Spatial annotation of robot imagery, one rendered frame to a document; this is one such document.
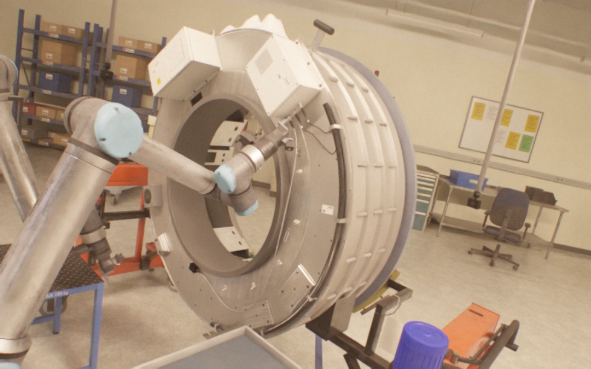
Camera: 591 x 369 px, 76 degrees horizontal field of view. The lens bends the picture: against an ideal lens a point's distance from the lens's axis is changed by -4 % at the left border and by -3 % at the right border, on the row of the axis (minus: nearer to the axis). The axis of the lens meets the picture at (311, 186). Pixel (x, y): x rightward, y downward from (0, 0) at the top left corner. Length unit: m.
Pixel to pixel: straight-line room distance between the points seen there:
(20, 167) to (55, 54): 6.11
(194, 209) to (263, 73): 0.96
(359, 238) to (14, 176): 1.18
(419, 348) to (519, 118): 6.92
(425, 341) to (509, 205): 4.90
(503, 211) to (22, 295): 5.49
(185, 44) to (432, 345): 1.51
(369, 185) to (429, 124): 5.77
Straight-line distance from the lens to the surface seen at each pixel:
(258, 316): 1.74
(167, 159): 1.26
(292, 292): 1.56
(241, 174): 1.30
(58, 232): 0.98
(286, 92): 1.39
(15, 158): 1.53
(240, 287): 1.80
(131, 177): 2.80
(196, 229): 2.12
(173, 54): 1.93
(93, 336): 2.23
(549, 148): 8.07
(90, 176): 0.97
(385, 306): 1.64
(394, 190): 1.65
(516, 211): 5.84
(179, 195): 2.14
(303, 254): 1.50
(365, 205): 1.45
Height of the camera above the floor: 1.58
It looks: 11 degrees down
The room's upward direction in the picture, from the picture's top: 12 degrees clockwise
